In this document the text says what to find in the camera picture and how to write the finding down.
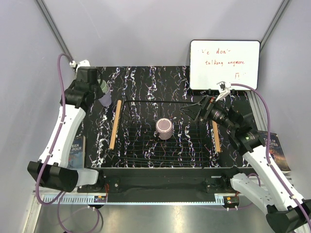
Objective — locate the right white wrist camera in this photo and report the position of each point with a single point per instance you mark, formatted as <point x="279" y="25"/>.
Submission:
<point x="224" y="90"/>

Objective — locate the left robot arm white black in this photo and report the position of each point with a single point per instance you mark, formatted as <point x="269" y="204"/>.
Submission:
<point x="51" y="170"/>

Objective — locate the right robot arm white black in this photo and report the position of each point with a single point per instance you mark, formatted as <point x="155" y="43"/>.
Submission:
<point x="285" y="209"/>

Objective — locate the green plastic cup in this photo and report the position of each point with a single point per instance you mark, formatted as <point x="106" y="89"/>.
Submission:
<point x="104" y="86"/>

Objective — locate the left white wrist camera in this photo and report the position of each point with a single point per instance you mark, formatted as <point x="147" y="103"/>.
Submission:
<point x="83" y="63"/>

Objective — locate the right wooden rack handle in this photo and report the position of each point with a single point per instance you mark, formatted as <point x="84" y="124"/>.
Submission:
<point x="216" y="136"/>

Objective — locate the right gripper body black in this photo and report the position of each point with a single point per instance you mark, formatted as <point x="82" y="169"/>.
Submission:
<point x="214" y="111"/>

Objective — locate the black wire dish rack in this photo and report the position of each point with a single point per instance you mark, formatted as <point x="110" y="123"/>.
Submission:
<point x="138" y="145"/>

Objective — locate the white whiteboard black frame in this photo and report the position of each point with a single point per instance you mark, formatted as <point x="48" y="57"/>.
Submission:
<point x="230" y="61"/>

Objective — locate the Nineteen Eighty-Four book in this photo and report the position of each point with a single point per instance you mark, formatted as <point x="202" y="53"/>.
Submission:
<point x="77" y="153"/>

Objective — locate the lavender plastic cup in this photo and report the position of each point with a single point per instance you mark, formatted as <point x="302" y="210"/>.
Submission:
<point x="106" y="100"/>

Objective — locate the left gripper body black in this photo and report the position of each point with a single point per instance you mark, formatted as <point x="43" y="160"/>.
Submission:
<point x="97" y="90"/>

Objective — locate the white cable duct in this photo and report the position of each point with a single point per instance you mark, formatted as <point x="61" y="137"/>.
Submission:
<point x="77" y="199"/>

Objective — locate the wooden rack handle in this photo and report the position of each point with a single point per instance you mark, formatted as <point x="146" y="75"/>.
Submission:
<point x="115" y="125"/>
<point x="216" y="136"/>

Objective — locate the mauve ceramic mug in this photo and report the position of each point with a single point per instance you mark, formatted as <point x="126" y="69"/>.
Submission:
<point x="164" y="127"/>

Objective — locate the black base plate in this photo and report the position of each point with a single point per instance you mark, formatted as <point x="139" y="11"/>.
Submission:
<point x="138" y="186"/>

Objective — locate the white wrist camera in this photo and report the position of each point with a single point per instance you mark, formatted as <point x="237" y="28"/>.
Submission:
<point x="224" y="90"/>
<point x="83" y="63"/>

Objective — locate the Tale of Two Cities book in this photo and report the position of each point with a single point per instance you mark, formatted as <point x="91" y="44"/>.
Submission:
<point x="277" y="153"/>

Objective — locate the left wooden rack handle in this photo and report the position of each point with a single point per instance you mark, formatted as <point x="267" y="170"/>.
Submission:
<point x="115" y="125"/>

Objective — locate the black marble pattern mat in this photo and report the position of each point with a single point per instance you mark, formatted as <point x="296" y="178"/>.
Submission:
<point x="143" y="83"/>

